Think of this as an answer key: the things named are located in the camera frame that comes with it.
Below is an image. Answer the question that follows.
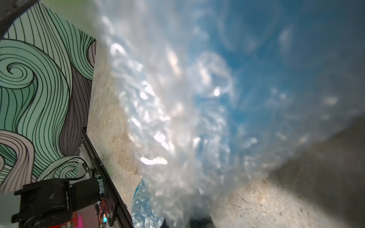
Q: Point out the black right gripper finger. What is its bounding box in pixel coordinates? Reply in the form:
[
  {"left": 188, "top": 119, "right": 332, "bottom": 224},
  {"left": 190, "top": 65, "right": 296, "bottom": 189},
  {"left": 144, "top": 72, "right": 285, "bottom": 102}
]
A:
[{"left": 189, "top": 217, "right": 215, "bottom": 228}]

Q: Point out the blue plastic wine glass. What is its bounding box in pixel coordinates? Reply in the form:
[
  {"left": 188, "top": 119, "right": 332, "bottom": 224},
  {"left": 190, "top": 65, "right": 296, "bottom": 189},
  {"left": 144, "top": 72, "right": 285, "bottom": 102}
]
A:
[{"left": 131, "top": 0, "right": 365, "bottom": 228}]

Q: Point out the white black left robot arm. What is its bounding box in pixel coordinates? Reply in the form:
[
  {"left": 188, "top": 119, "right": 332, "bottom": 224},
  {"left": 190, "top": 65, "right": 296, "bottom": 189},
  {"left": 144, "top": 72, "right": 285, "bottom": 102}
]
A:
[{"left": 11, "top": 178, "right": 101, "bottom": 228}]

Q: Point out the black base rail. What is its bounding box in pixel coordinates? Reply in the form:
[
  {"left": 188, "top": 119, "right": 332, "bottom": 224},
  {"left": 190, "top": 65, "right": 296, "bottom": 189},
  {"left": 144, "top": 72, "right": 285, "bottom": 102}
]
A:
[{"left": 81, "top": 127, "right": 133, "bottom": 228}]

